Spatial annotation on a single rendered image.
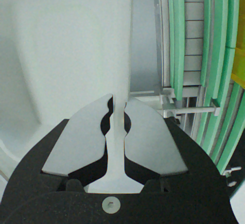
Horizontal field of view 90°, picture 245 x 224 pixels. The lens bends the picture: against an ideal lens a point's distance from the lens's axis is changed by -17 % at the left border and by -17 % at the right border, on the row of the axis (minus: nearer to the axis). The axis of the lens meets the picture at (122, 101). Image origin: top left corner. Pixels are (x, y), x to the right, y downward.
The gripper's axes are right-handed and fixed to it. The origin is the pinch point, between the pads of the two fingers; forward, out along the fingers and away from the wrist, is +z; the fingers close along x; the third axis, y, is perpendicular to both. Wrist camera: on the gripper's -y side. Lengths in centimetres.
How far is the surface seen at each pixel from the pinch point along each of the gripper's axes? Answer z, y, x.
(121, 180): 36, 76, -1
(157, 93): 28.5, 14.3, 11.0
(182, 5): 13.1, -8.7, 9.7
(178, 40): 13.8, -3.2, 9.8
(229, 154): 11.0, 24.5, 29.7
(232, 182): 6.1, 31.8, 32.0
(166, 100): 17.0, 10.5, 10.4
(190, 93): 20.2, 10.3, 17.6
